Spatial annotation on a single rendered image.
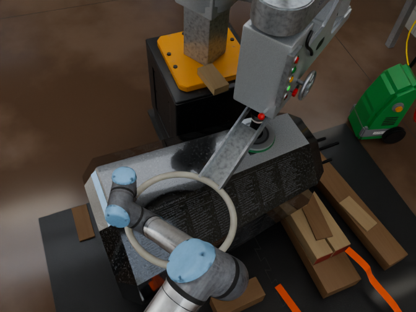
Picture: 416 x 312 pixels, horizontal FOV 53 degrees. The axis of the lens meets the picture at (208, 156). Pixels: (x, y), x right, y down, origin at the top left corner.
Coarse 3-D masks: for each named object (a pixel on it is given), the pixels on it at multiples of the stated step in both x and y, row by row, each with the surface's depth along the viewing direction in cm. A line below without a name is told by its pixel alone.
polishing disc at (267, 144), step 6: (246, 120) 224; (270, 126) 222; (264, 132) 220; (270, 132) 220; (264, 138) 217; (270, 138) 218; (258, 144) 215; (264, 144) 215; (270, 144) 215; (258, 150) 214
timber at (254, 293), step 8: (256, 280) 245; (248, 288) 242; (256, 288) 242; (240, 296) 239; (248, 296) 239; (256, 296) 239; (264, 296) 242; (216, 304) 236; (224, 304) 236; (232, 304) 236; (240, 304) 236; (248, 304) 239
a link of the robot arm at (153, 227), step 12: (144, 216) 154; (156, 216) 154; (132, 228) 155; (144, 228) 152; (156, 228) 146; (168, 228) 142; (156, 240) 144; (168, 240) 137; (180, 240) 133; (168, 252) 138; (240, 264) 108; (240, 276) 106; (240, 288) 106; (228, 300) 108
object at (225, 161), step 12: (240, 120) 202; (264, 120) 200; (228, 132) 199; (240, 132) 203; (252, 132) 203; (228, 144) 202; (240, 144) 201; (252, 144) 200; (216, 156) 198; (228, 156) 199; (240, 156) 194; (204, 168) 194; (216, 168) 198; (228, 168) 197; (216, 180) 195
